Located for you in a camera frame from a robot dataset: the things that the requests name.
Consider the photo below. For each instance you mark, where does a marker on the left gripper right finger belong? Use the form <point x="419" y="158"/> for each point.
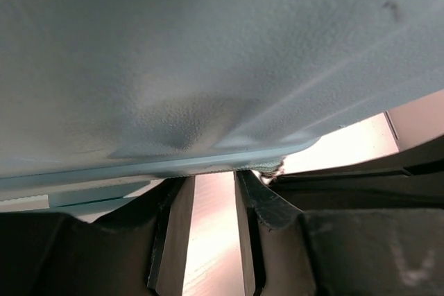
<point x="341" y="234"/>

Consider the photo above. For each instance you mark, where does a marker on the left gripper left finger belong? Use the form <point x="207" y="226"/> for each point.
<point x="137" y="249"/>

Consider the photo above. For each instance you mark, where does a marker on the light blue suitcase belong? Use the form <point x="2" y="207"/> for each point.
<point x="109" y="92"/>

